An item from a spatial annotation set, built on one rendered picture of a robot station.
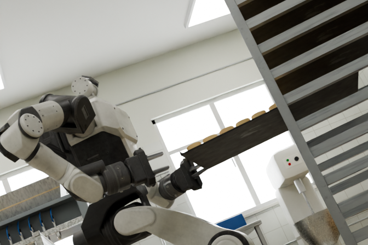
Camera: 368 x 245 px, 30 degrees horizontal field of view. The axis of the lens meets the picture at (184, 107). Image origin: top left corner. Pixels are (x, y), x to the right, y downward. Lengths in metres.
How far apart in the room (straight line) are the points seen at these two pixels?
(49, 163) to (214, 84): 5.55
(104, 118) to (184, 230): 0.45
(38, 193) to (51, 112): 1.80
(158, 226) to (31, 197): 1.72
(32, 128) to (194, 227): 0.64
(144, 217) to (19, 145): 0.52
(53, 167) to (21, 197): 1.88
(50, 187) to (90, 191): 1.84
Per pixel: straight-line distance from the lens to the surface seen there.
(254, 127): 2.20
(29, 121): 1.99
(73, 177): 2.02
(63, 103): 2.18
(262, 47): 2.15
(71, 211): 3.87
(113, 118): 2.31
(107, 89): 7.32
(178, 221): 2.26
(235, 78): 7.54
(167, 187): 2.54
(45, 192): 3.88
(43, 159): 2.00
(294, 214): 6.70
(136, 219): 2.27
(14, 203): 3.90
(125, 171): 2.08
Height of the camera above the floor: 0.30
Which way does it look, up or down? 16 degrees up
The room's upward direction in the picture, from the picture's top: 24 degrees counter-clockwise
